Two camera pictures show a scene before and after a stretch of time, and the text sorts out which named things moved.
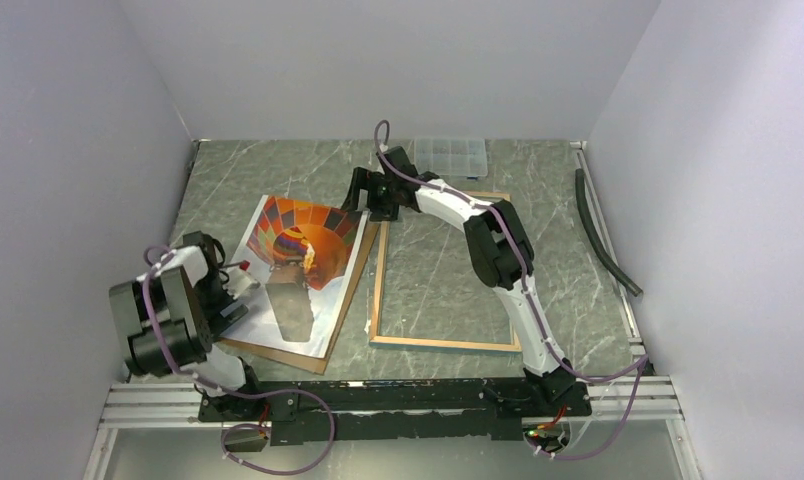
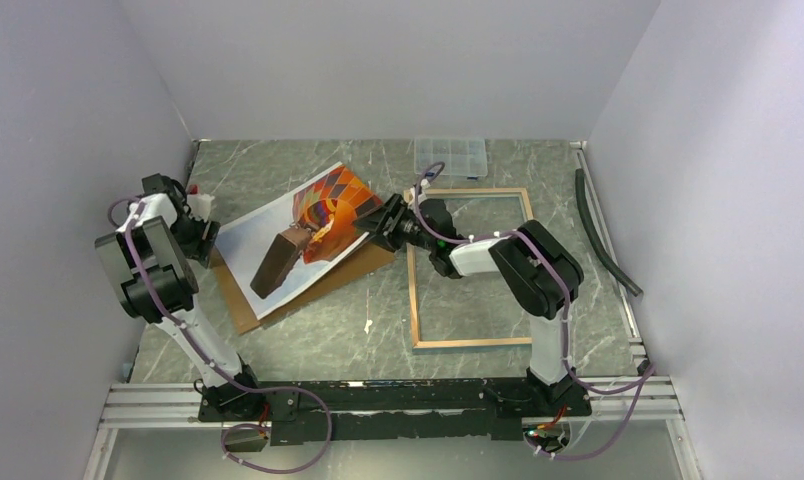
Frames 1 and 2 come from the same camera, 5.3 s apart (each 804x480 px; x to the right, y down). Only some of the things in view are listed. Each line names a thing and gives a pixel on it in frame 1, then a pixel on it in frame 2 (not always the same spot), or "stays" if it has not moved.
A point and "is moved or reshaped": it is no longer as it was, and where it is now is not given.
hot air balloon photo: x=301 y=254 is moved or reshaped
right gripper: x=363 y=179 → x=377 y=220
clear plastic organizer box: x=453 y=157 stays
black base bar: x=302 y=410 stays
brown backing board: x=315 y=364 → x=363 y=257
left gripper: x=220 y=321 → x=200 y=249
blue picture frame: x=508 y=344 → x=475 y=310
